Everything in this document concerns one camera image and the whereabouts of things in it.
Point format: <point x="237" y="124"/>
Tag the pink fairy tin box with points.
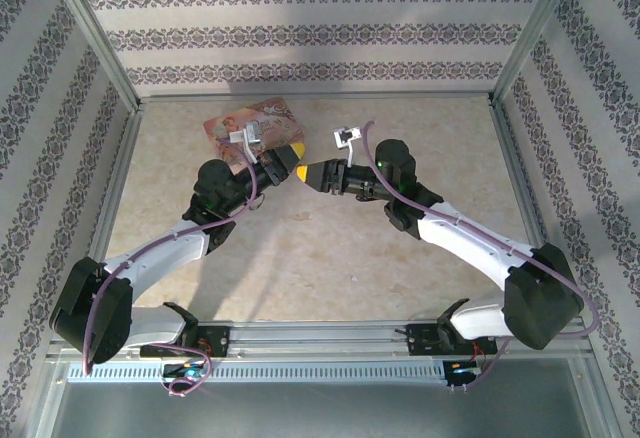
<point x="265" y="115"/>

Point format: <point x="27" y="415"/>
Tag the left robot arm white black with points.
<point x="165" y="258"/>

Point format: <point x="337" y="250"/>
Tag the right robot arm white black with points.
<point x="465" y="243"/>

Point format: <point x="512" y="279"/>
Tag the grey metal sheet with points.
<point x="320" y="413"/>

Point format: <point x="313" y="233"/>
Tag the aluminium table edge rail long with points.
<point x="315" y="98"/>

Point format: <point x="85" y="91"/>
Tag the aluminium table edge rail short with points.
<point x="112" y="183"/>
<point x="522" y="183"/>

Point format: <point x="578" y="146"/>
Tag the aluminium mounting rail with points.
<point x="320" y="333"/>

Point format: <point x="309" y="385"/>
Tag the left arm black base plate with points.
<point x="220" y="340"/>

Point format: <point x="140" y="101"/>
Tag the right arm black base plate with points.
<point x="417" y="340"/>

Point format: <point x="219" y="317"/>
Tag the aluminium frame post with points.
<point x="97" y="33"/>
<point x="531" y="33"/>

